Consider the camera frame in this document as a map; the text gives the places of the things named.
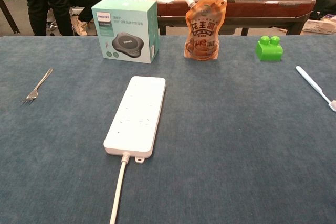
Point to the white power strip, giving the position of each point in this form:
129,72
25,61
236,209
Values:
136,113

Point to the blue tablecloth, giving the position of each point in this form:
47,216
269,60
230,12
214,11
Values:
223,129

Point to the orange peanut butter pouch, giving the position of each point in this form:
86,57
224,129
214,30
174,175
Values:
203,30

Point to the teal Philips speaker box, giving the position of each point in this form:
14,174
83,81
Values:
123,24

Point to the green toy building block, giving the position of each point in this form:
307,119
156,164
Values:
270,52

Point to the seated person in black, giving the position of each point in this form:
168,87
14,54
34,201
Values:
84,1

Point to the silver metal fork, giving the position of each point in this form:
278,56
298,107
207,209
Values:
31,95

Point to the white toothbrush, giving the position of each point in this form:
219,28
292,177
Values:
311,82

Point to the person in black clothes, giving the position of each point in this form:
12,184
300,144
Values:
44,1

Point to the white plastic basket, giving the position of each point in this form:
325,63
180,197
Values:
320,26

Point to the black slanted pole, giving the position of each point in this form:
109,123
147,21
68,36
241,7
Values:
9,15

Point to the black bag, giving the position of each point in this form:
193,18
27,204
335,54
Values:
325,5

